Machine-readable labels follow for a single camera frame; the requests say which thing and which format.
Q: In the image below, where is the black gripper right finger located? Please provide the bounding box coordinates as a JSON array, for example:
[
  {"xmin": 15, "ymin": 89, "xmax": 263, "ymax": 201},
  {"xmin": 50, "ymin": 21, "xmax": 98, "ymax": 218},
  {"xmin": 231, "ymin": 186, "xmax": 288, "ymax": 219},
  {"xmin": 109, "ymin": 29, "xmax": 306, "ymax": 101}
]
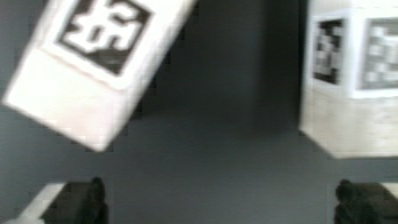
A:
[{"xmin": 334, "ymin": 179, "xmax": 398, "ymax": 224}]

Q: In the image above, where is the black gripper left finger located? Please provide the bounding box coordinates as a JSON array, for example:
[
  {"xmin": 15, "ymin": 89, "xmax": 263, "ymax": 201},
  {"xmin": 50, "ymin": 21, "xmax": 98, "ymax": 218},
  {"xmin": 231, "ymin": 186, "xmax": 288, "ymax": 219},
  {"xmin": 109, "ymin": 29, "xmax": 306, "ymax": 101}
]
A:
[{"xmin": 20, "ymin": 178, "xmax": 109, "ymax": 224}]

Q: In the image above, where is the white table leg with tag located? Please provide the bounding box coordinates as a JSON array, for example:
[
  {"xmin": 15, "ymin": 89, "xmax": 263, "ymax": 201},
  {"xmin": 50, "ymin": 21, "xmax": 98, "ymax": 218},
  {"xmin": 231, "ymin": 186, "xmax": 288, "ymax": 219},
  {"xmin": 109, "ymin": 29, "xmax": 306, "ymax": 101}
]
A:
[{"xmin": 2, "ymin": 0, "xmax": 198, "ymax": 152}]

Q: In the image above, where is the white table leg centre right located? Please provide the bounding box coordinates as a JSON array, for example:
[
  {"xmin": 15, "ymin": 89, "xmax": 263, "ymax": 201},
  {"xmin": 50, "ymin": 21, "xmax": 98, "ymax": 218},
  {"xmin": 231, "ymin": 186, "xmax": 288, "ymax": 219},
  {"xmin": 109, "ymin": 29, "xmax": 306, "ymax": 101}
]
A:
[{"xmin": 301, "ymin": 0, "xmax": 398, "ymax": 159}]

